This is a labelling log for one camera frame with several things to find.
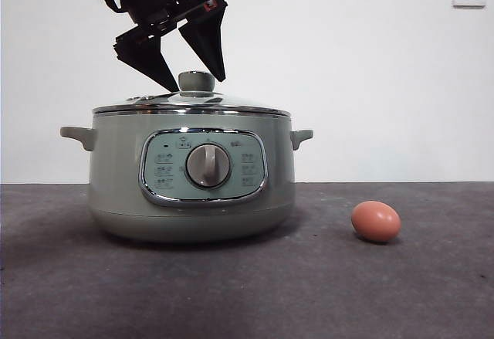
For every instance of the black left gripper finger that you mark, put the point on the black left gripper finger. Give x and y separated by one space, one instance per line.
208 41
148 59

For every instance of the pale green electric cooking pot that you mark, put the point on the pale green electric cooking pot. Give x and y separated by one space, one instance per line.
116 184

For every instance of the glass lid with green knob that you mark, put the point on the glass lid with green knob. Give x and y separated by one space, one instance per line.
196 83

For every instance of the brown egg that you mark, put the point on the brown egg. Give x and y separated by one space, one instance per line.
375 222

